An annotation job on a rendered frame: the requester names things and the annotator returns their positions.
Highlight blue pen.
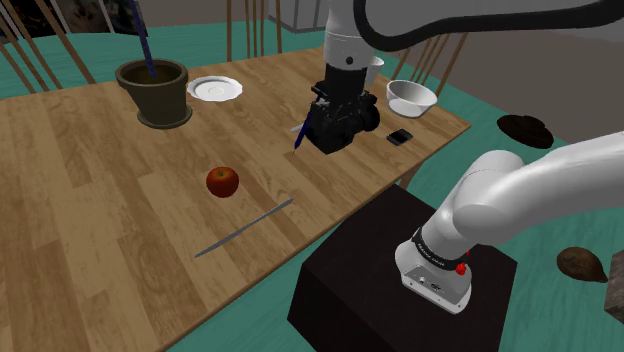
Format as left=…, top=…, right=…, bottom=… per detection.
left=292, top=97, right=323, bottom=154

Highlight small black phone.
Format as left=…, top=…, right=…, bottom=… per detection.
left=385, top=128, right=415, bottom=148

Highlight white cup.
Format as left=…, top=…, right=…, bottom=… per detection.
left=364, top=55, right=386, bottom=90

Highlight white bowl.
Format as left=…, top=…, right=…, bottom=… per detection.
left=385, top=79, right=439, bottom=120

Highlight wooden chair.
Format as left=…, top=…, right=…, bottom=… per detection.
left=393, top=32, right=470, bottom=99
left=225, top=0, right=284, bottom=63
left=0, top=0, right=97, bottom=95

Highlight white plate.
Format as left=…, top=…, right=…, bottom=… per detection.
left=186, top=74, right=244, bottom=104

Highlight red apple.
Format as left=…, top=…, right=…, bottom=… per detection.
left=205, top=166, right=241, bottom=199

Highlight grey knife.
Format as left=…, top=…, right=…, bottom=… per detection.
left=193, top=197, right=296, bottom=259

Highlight black robot stand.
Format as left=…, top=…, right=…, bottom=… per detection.
left=286, top=183, right=519, bottom=352

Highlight dark olive flower pot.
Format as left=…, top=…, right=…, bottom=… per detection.
left=114, top=58, right=194, bottom=131

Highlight dark brown round object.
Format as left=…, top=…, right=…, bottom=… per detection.
left=496, top=113, right=555, bottom=150

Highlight dark blue stick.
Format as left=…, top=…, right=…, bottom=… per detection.
left=131, top=0, right=159, bottom=80

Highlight wooden table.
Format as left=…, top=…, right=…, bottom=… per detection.
left=0, top=46, right=473, bottom=352

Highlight brown oval object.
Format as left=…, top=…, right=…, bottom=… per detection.
left=556, top=246, right=610, bottom=284

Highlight teal rug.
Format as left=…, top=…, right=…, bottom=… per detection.
left=0, top=19, right=624, bottom=352

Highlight grey brown block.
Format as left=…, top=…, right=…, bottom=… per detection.
left=603, top=252, right=624, bottom=326

